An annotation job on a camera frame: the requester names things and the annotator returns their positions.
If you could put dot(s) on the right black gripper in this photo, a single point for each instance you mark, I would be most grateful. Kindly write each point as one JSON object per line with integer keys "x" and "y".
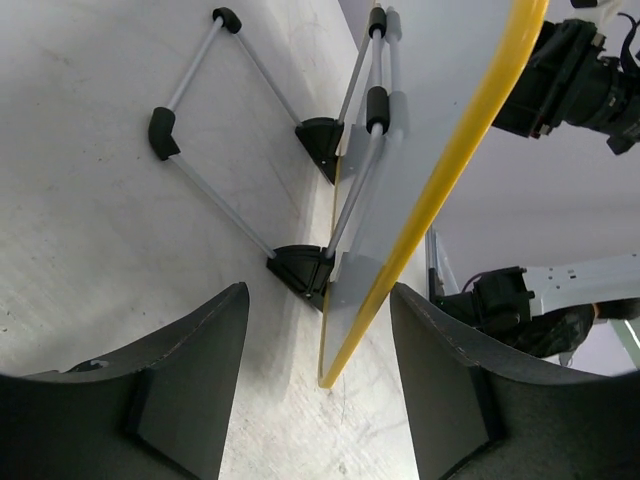
{"x": 558, "y": 69}

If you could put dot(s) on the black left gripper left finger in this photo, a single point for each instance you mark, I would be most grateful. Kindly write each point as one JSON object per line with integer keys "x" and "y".
{"x": 157, "y": 408}

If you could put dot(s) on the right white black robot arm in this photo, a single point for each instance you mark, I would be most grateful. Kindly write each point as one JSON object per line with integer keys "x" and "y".
{"x": 540, "y": 235}

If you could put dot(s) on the yellow framed whiteboard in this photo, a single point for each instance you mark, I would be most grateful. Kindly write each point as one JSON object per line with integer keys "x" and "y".
{"x": 448, "y": 68}

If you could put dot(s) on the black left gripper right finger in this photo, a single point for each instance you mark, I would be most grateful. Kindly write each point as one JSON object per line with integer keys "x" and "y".
{"x": 478, "y": 409}

